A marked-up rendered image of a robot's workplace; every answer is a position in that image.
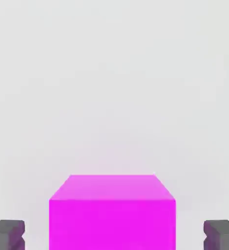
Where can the small magenta cube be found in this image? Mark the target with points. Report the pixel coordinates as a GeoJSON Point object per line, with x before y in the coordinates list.
{"type": "Point", "coordinates": [112, 218]}

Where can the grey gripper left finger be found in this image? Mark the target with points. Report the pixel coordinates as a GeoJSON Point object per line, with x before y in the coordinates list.
{"type": "Point", "coordinates": [3, 236]}

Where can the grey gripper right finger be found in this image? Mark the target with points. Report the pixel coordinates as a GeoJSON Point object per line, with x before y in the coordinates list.
{"type": "Point", "coordinates": [223, 236]}

